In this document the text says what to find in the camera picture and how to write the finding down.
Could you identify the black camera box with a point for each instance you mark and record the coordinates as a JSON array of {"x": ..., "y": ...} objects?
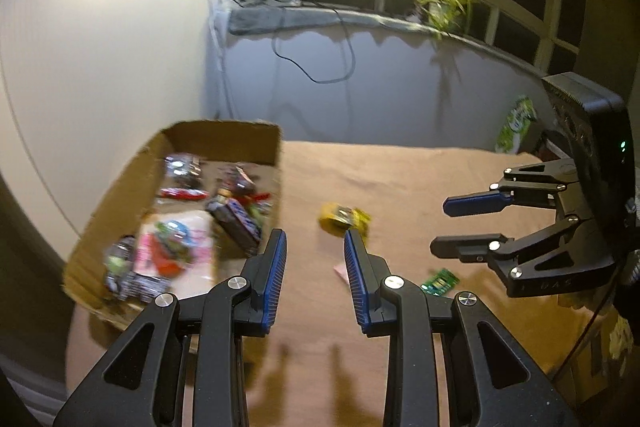
[{"x": 597, "y": 125}]

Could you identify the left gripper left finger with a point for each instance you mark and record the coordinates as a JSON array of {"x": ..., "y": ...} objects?
[{"x": 140, "y": 380}]

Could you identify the dark snickers bar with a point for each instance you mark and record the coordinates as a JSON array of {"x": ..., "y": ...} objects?
[{"x": 231, "y": 216}]

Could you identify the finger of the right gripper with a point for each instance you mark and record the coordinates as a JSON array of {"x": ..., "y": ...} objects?
[
  {"x": 480, "y": 202},
  {"x": 565, "y": 250}
]

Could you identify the grey sill cloth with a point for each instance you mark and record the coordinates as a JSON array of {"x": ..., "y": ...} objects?
[{"x": 264, "y": 20}]

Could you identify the yellow jelly cup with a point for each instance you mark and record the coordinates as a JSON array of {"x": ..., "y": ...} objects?
[{"x": 336, "y": 219}]

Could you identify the yellow green snack packet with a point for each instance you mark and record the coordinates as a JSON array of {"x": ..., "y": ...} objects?
[{"x": 361, "y": 222}]

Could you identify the small snickers bar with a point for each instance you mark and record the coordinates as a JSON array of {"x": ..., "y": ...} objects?
[{"x": 118, "y": 258}]

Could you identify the green white snack bag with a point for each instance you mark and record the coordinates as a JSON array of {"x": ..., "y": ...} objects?
[{"x": 512, "y": 134}]

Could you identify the large clear nut bag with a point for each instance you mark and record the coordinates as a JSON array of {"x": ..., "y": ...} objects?
[{"x": 183, "y": 170}]

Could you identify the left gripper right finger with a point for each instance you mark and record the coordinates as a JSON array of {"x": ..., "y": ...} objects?
[{"x": 447, "y": 357}]

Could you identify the pink small packet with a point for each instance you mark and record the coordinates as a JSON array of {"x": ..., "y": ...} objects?
[{"x": 341, "y": 271}]

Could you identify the clear red-edged nut bag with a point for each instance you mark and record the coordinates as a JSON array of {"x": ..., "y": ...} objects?
[{"x": 234, "y": 181}]

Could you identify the pink printed plastic bag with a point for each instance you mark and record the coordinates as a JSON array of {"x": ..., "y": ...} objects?
[{"x": 200, "y": 225}]

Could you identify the black snack packet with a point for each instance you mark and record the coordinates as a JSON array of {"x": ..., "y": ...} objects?
[{"x": 133, "y": 285}]

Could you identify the potted spider plant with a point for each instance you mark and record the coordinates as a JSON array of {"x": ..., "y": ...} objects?
[{"x": 447, "y": 16}]

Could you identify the brown cardboard box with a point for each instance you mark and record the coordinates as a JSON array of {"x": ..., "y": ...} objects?
[{"x": 133, "y": 206}]

